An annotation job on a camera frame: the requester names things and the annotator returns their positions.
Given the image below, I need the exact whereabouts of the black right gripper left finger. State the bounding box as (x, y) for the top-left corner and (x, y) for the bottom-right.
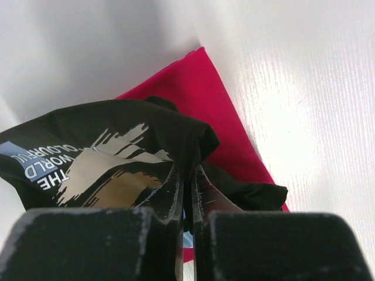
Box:
(137, 165), (183, 224)

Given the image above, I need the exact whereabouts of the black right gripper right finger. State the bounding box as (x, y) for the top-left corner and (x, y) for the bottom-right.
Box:
(191, 165), (244, 225)

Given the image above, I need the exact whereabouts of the black t-shirt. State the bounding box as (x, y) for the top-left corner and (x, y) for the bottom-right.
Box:
(0, 95), (289, 264)

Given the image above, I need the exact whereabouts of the folded magenta t-shirt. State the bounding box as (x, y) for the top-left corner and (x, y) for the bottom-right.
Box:
(112, 46), (291, 212)

